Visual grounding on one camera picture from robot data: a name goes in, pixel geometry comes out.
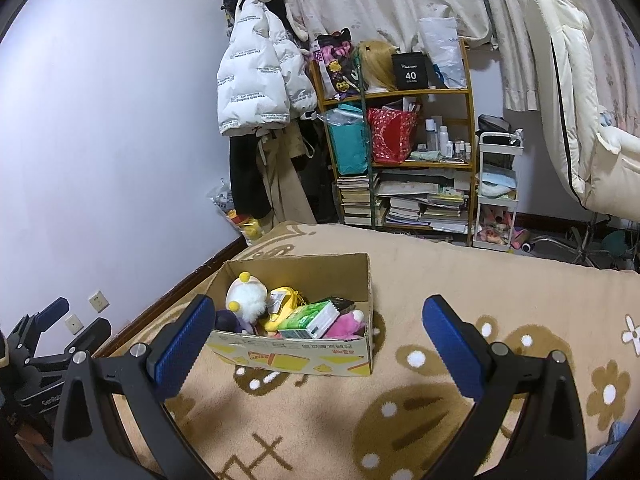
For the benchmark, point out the person's blue pants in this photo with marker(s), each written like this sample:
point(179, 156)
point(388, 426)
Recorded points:
point(615, 442)

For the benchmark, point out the plastic bag of toys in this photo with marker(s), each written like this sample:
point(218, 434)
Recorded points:
point(245, 225)

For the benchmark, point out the black and pink patterned bag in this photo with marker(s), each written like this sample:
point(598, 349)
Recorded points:
point(335, 70)

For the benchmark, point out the pink plush toy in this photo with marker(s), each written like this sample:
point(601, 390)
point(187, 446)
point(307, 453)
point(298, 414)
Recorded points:
point(345, 327)

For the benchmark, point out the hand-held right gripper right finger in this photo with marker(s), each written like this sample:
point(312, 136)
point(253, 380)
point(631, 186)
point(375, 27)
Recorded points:
point(450, 345)

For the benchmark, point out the light blue cloth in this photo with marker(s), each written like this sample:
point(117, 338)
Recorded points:
point(495, 180)

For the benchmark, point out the pile of books and papers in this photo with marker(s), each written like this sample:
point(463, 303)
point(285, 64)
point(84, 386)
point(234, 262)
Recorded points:
point(425, 205)

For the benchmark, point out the black box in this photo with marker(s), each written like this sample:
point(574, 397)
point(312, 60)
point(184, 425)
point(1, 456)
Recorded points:
point(410, 70)

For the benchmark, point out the clear plastic bag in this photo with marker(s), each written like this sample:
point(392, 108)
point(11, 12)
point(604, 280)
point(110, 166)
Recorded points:
point(440, 45)

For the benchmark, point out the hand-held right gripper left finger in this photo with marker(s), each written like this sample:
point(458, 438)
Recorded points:
point(185, 345)

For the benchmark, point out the black coat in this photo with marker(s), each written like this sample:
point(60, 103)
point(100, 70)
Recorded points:
point(245, 175)

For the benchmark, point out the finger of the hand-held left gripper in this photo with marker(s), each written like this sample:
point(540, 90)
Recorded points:
point(95, 332)
point(52, 310)

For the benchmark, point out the wooden shelf rack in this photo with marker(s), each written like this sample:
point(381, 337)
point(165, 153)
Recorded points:
point(395, 92)

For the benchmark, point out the green tissue pack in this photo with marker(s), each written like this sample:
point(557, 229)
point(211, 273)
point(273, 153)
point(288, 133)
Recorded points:
point(305, 321)

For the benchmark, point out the white wall socket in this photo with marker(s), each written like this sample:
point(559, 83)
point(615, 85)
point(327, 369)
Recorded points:
point(98, 301)
point(75, 322)

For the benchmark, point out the beige floral rug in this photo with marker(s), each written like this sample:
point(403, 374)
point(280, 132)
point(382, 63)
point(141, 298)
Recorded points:
point(450, 280)

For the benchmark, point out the yellow plush toy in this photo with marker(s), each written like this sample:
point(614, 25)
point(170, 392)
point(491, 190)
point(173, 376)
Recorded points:
point(285, 297)

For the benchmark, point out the cardboard box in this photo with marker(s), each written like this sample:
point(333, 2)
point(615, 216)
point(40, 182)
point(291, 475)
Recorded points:
point(300, 360)

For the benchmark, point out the purple plush toy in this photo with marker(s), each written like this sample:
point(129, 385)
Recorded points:
point(227, 321)

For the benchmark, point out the cream padded chair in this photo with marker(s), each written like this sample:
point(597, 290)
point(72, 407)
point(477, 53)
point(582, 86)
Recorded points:
point(575, 85)

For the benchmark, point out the teal bag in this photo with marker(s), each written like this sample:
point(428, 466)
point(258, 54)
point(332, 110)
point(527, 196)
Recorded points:
point(347, 145)

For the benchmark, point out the stack of books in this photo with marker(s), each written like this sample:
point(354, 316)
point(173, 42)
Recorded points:
point(355, 200)

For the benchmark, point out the green metal pole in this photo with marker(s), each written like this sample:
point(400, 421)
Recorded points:
point(367, 160)

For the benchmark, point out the pale curtain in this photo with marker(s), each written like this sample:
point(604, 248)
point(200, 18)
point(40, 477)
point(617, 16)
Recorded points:
point(375, 0)

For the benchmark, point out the white plush chick toy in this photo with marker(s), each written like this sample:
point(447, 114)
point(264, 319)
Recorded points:
point(245, 297)

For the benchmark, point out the blonde wig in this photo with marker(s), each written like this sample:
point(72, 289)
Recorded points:
point(380, 62)

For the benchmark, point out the red patterned bag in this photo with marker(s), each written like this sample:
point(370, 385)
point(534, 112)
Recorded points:
point(390, 135)

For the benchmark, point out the white puffer jacket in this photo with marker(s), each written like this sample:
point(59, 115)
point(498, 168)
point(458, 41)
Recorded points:
point(250, 75)

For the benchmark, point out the white trolley cart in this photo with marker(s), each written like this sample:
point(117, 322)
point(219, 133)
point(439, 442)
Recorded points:
point(501, 148)

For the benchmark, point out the dark hanging garment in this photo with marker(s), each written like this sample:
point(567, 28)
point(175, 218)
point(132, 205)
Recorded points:
point(317, 180)

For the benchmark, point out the row of cosmetic bottles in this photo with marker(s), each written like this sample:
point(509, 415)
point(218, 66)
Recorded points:
point(445, 140)

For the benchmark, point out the beige coat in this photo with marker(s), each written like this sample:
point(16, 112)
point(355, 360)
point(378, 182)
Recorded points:
point(285, 180)

